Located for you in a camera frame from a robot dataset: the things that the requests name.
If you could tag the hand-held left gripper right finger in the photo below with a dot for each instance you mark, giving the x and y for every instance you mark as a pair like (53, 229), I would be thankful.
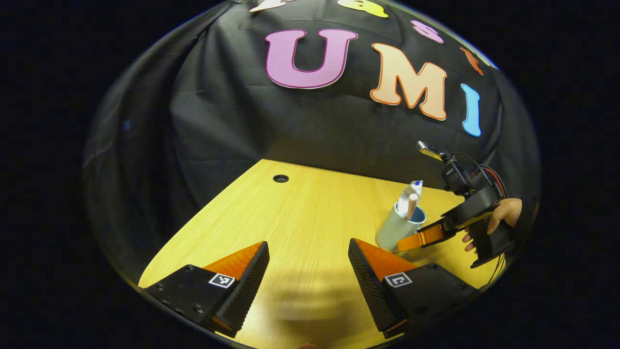
(370, 293)

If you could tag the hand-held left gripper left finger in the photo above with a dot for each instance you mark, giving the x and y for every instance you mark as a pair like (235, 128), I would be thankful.
(244, 298)

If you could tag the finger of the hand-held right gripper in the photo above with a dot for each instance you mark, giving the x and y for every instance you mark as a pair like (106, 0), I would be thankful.
(421, 237)

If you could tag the white toothbrush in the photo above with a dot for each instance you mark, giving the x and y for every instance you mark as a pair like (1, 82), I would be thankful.
(412, 206)

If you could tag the white toothpaste tube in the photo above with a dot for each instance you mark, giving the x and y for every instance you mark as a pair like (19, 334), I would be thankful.
(415, 186)

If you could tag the wooden desktop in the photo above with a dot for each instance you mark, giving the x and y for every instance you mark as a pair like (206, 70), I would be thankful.
(300, 223)

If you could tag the black backdrop cloth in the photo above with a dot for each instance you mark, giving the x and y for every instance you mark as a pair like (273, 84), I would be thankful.
(242, 121)

